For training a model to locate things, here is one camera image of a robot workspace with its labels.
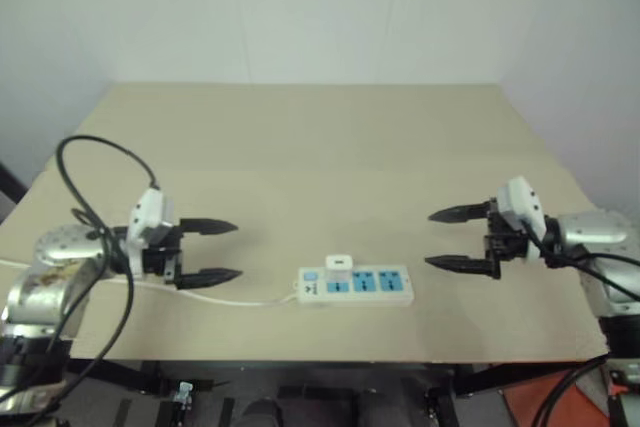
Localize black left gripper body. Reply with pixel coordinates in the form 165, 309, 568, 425
141, 225, 185, 289

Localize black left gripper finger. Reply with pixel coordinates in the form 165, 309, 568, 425
177, 217, 239, 239
175, 268, 245, 292

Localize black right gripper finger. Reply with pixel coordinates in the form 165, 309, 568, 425
424, 254, 502, 281
427, 200, 495, 225

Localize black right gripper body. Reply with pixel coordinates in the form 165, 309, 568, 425
482, 199, 531, 264

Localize white power strip blue sockets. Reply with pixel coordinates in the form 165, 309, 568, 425
298, 265, 416, 308

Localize white charger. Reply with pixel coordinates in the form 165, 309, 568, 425
324, 254, 356, 289

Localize small silver clamp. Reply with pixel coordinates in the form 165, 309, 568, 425
171, 380, 196, 406

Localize dark rounded shape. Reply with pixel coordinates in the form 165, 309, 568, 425
238, 395, 302, 427

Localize orange cloth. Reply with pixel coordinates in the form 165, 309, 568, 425
499, 371, 610, 427

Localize white power strip cord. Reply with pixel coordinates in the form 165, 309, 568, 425
0, 258, 303, 308

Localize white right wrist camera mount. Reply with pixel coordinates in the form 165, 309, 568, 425
494, 175, 547, 261

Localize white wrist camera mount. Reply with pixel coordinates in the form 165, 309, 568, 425
494, 175, 547, 261
124, 188, 177, 279

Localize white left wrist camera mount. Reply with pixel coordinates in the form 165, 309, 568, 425
124, 188, 177, 279

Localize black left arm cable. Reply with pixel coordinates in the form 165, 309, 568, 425
0, 134, 164, 404

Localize black table frame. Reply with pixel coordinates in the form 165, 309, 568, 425
64, 357, 612, 427

